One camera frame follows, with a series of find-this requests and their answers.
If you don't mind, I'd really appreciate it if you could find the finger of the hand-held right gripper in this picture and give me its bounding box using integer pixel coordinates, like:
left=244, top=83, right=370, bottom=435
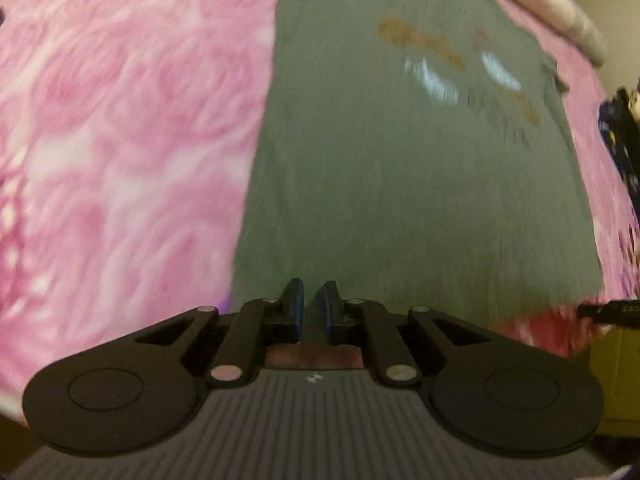
left=577, top=299, right=640, bottom=327

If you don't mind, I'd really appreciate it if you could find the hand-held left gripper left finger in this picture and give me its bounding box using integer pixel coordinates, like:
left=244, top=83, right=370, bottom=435
left=115, top=278, right=305, bottom=387

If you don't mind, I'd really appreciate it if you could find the grey t-shirt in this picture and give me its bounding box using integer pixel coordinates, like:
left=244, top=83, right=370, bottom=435
left=231, top=0, right=607, bottom=327

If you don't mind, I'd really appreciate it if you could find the pink floral blanket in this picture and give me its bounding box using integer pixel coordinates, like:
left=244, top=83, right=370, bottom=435
left=0, top=0, right=640, bottom=411

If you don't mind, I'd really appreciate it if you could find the grey and cream duvet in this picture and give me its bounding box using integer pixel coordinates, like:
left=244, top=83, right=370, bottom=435
left=450, top=0, right=609, bottom=67

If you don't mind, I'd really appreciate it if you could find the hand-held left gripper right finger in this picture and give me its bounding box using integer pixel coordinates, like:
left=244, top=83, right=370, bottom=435
left=320, top=280, right=506, bottom=388

